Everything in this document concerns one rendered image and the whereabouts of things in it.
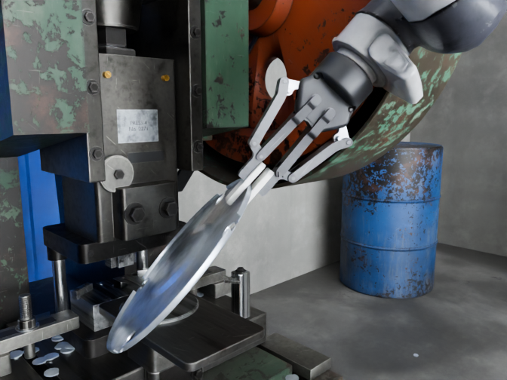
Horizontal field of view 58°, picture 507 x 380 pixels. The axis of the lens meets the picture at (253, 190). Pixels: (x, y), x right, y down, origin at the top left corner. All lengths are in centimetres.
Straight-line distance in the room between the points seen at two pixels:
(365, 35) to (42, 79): 40
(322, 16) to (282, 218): 205
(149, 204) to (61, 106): 20
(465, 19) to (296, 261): 263
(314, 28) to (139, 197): 48
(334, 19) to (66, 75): 51
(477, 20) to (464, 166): 343
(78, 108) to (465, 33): 47
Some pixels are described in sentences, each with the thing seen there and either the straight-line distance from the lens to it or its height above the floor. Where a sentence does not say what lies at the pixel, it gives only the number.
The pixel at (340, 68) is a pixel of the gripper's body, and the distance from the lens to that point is 59.
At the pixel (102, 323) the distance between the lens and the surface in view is 82.
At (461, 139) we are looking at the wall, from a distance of 396.
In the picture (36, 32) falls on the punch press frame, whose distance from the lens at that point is 64.
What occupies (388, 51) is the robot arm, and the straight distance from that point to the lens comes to 59.
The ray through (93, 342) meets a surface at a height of 73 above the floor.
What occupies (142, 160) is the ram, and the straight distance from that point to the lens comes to 75.
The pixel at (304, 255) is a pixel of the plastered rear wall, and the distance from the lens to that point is 313.
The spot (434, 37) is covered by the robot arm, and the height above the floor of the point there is 117.
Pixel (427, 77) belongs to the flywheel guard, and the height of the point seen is 114.
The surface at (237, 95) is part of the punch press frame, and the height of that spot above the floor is 111.
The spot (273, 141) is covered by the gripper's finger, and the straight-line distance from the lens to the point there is 59.
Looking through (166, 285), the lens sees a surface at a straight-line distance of 60.
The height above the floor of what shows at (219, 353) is 78.
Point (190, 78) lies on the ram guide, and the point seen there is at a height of 114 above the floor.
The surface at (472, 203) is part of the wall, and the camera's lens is 398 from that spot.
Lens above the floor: 109
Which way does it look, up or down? 10 degrees down
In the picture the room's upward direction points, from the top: straight up
